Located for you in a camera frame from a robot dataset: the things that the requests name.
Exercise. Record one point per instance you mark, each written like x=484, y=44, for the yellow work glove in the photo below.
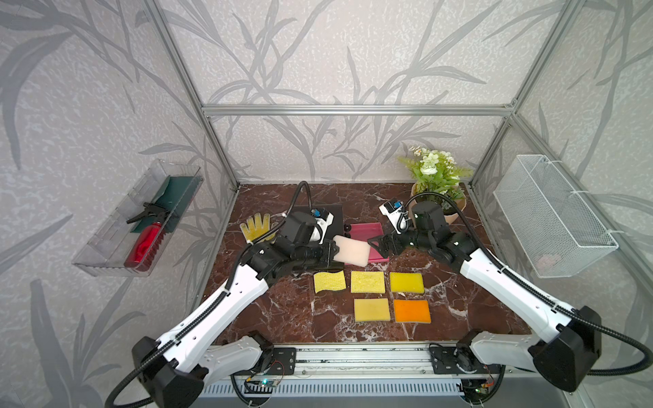
x=256, y=226

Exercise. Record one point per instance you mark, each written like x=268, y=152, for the black drawer unit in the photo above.
x=338, y=226

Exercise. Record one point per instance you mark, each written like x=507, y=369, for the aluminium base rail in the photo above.
x=357, y=359

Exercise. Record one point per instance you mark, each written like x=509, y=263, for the pale pink foam sponge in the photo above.
x=351, y=252

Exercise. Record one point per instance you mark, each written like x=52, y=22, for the green artificial plant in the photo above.
x=436, y=171

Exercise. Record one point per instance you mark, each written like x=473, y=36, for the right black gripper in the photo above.
x=391, y=237

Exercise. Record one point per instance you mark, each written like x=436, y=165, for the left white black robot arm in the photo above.
x=167, y=388

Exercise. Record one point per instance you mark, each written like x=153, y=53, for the beige plant pot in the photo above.
x=451, y=211

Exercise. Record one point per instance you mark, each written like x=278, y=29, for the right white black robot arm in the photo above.
x=540, y=311

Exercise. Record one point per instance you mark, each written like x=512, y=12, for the wavy yellow cloth sponge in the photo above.
x=329, y=281

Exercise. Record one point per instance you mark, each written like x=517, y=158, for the red black pruning shears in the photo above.
x=143, y=253

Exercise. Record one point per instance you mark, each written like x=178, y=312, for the dark green cloth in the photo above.
x=176, y=194

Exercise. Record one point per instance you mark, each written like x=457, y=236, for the orange foam sponge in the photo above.
x=412, y=311

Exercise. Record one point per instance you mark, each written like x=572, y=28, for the white wire mesh basket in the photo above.
x=558, y=231

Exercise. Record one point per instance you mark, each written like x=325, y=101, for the yellow cellulose sponge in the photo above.
x=367, y=282

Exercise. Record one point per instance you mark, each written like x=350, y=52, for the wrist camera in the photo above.
x=324, y=219
x=396, y=213

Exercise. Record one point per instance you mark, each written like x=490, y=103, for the clear plastic wall tray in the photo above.
x=131, y=240

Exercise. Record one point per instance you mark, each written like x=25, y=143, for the bright yellow foam sponge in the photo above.
x=406, y=282

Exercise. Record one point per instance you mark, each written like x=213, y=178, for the pale yellow foam sponge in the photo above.
x=369, y=310

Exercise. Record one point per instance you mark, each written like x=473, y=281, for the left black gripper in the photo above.
x=326, y=257

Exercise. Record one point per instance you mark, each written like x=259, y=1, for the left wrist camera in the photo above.
x=324, y=219

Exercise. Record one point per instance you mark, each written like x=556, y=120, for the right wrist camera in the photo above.
x=396, y=213

